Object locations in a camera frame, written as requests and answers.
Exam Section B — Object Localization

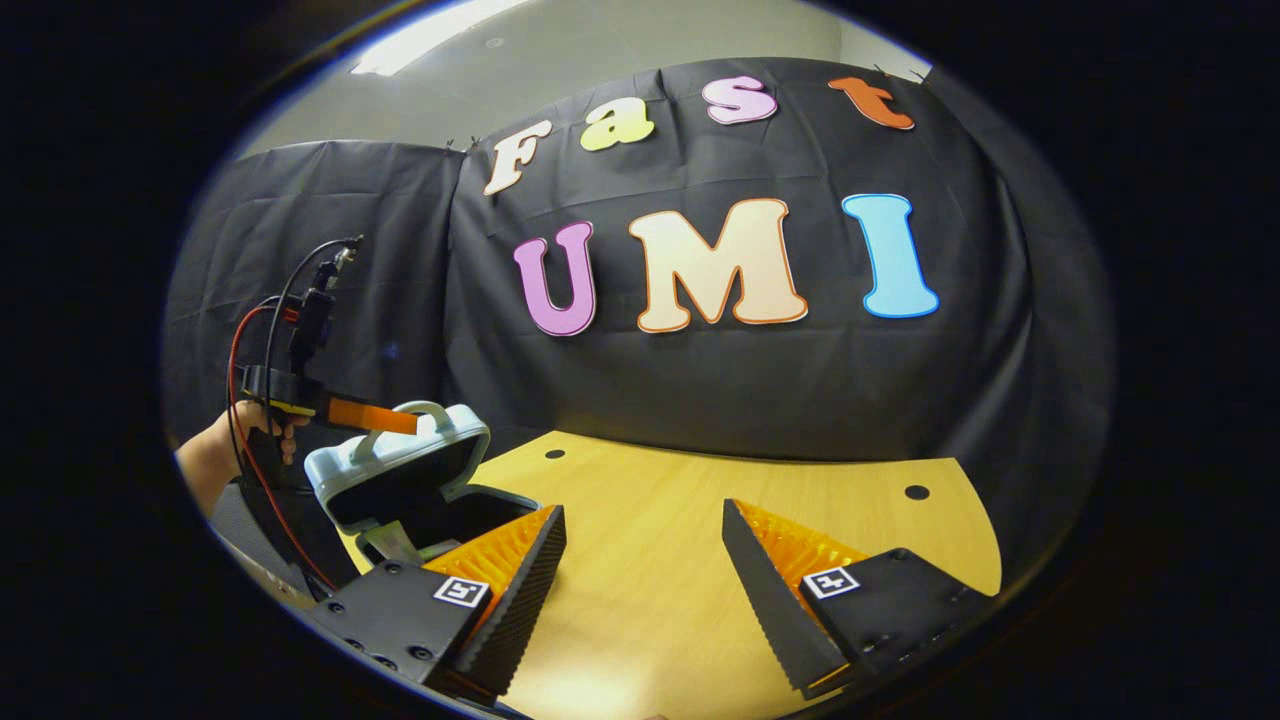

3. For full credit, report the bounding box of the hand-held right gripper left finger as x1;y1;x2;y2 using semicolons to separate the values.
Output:
310;505;568;698

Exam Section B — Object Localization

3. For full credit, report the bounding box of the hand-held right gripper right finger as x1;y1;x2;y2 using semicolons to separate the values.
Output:
722;498;1001;699

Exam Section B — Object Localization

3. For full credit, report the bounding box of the pale blue suitcase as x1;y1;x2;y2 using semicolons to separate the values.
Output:
303;400;543;566

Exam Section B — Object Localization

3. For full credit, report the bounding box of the black cable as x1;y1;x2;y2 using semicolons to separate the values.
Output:
262;238;361;401

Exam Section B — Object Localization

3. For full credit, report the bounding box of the red cable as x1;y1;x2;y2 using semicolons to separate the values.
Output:
228;305;339;591

